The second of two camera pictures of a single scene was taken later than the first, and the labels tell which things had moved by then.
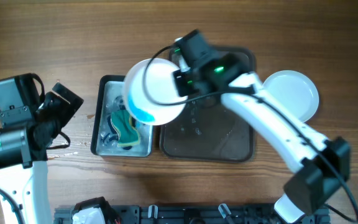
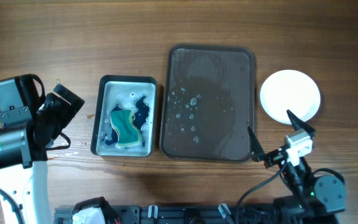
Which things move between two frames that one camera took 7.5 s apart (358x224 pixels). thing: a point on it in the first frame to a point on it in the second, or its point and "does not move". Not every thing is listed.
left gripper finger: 67,94 does not move
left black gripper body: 52,111 does not move
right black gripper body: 187,82 to 274,158
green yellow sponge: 122,122 does not move
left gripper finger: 72,109 does not move
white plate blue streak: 160,86 to 291,90
